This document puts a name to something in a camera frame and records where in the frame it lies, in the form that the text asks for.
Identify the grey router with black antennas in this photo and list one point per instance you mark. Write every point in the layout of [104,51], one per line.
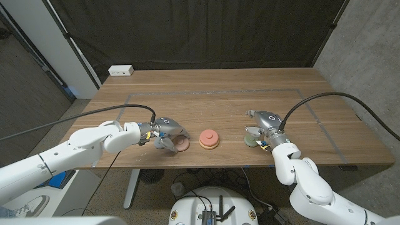
[208,217]

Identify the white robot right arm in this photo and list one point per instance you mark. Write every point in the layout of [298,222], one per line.
[312,187]

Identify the blue foot pedal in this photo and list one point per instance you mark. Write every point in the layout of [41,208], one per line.
[58,179]

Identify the white robot torso edge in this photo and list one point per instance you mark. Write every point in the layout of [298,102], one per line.
[62,222]

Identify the orange toy disc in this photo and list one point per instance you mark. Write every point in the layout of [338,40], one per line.
[209,147]

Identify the grey tape outline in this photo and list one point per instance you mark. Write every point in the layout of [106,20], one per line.
[218,91]

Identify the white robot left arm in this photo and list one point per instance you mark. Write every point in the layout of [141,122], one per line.
[62,156]

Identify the person's leg in blue jeans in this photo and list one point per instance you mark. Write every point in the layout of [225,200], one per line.
[6,213]

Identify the coral red toy disc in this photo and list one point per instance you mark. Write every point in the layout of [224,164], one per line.
[208,137]

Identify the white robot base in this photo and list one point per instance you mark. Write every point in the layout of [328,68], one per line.
[193,206]

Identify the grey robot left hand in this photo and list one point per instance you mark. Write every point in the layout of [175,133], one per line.
[165,125]

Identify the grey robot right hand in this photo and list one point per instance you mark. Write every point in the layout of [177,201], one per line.
[268,120]

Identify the grey and white shoe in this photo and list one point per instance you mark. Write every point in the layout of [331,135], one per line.
[31,206]

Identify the round grey floor object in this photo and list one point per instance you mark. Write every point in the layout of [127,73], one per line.
[178,189]

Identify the black backdrop stand pole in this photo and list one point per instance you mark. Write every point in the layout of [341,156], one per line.
[333,25]
[67,36]

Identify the small black floor fan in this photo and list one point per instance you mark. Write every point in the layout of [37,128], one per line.
[151,175]

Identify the dusty pink toy disc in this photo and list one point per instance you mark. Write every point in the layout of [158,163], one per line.
[183,143]

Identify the black backdrop curtain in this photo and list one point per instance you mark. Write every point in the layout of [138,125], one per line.
[200,31]

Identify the green toy disc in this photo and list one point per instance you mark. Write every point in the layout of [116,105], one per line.
[250,141]

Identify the white floor platform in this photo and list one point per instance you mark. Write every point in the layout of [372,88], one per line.
[81,193]

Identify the black power adapter box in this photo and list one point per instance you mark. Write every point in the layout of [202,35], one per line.
[272,216]

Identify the white power strip box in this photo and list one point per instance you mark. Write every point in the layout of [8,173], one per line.
[121,70]

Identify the white table leg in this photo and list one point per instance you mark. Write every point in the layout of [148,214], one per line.
[131,190]

